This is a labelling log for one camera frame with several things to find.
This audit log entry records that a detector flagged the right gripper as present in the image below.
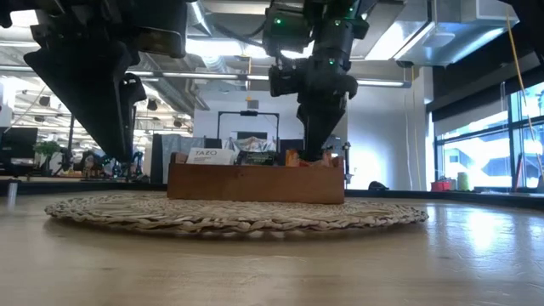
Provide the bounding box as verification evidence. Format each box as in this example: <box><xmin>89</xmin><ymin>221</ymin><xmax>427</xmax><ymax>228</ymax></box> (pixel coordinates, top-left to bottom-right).
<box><xmin>296</xmin><ymin>54</ymin><xmax>359</xmax><ymax>162</ymax></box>

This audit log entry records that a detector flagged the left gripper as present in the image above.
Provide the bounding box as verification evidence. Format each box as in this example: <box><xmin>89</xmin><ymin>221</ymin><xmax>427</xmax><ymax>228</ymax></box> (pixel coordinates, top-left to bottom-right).
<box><xmin>0</xmin><ymin>0</ymin><xmax>148</xmax><ymax>163</ymax></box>

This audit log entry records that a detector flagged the purple foil tea packet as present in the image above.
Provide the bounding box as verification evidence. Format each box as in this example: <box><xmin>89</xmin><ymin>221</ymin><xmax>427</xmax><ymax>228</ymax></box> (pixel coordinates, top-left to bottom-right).
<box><xmin>235</xmin><ymin>150</ymin><xmax>277</xmax><ymax>167</ymax></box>

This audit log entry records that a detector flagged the white and orange tea packet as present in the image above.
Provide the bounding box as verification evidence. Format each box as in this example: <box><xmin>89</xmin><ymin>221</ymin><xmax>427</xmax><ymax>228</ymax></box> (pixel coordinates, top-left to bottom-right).
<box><xmin>185</xmin><ymin>147</ymin><xmax>235</xmax><ymax>166</ymax></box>

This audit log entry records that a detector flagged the round woven straw placemat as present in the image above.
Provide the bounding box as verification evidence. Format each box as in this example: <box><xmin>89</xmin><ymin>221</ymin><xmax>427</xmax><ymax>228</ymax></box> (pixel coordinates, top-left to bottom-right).
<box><xmin>44</xmin><ymin>193</ymin><xmax>429</xmax><ymax>238</ymax></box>

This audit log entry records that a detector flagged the white cloth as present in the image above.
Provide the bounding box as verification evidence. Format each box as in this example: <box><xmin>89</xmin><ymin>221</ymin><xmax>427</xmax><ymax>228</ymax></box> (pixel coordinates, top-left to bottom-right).
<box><xmin>224</xmin><ymin>135</ymin><xmax>277</xmax><ymax>155</ymax></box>

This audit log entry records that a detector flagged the grey partition panel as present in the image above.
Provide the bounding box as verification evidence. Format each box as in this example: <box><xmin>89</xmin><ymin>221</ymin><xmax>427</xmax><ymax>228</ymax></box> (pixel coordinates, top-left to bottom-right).
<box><xmin>160</xmin><ymin>133</ymin><xmax>206</xmax><ymax>184</ymax></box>

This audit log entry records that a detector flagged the wooden organizer box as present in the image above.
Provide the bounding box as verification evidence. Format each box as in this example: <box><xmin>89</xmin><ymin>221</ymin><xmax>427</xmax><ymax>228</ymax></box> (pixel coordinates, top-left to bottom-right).
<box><xmin>167</xmin><ymin>152</ymin><xmax>345</xmax><ymax>205</ymax></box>

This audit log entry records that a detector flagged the leafy green office plant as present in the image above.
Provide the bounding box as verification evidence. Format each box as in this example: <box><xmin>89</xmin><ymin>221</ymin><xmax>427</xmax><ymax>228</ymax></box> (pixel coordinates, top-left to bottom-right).
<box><xmin>33</xmin><ymin>139</ymin><xmax>63</xmax><ymax>157</ymax></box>

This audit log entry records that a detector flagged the long ceiling light strip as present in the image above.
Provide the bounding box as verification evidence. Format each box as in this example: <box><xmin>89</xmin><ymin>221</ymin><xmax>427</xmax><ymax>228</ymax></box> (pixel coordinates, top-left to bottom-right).
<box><xmin>0</xmin><ymin>63</ymin><xmax>411</xmax><ymax>89</ymax></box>

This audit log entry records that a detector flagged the black framed window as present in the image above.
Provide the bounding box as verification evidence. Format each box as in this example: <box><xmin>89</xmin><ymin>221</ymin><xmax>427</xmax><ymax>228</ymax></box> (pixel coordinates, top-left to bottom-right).
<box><xmin>433</xmin><ymin>82</ymin><xmax>544</xmax><ymax>192</ymax></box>

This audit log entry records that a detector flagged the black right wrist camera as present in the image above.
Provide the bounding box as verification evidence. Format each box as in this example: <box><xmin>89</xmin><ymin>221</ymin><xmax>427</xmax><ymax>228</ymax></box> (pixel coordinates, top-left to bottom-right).
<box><xmin>268</xmin><ymin>63</ymin><xmax>301</xmax><ymax>98</ymax></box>

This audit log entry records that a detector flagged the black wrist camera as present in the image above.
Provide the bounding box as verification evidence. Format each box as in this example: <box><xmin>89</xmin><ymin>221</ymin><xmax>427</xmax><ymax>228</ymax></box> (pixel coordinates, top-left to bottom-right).
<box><xmin>135</xmin><ymin>0</ymin><xmax>189</xmax><ymax>60</ymax></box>
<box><xmin>268</xmin><ymin>63</ymin><xmax>301</xmax><ymax>98</ymax></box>

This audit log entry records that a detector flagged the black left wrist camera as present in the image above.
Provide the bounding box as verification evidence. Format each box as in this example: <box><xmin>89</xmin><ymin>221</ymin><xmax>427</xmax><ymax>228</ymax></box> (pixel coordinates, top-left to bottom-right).
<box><xmin>135</xmin><ymin>0</ymin><xmax>189</xmax><ymax>60</ymax></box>

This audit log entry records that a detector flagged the grey metal post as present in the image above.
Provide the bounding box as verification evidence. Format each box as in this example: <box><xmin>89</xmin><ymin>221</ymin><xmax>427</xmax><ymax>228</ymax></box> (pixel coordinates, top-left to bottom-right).
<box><xmin>6</xmin><ymin>180</ymin><xmax>20</xmax><ymax>207</ymax></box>

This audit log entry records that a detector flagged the yellow hanging cable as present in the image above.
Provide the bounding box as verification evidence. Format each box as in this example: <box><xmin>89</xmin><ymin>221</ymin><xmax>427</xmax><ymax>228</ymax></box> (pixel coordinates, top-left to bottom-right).
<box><xmin>505</xmin><ymin>12</ymin><xmax>544</xmax><ymax>179</ymax></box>

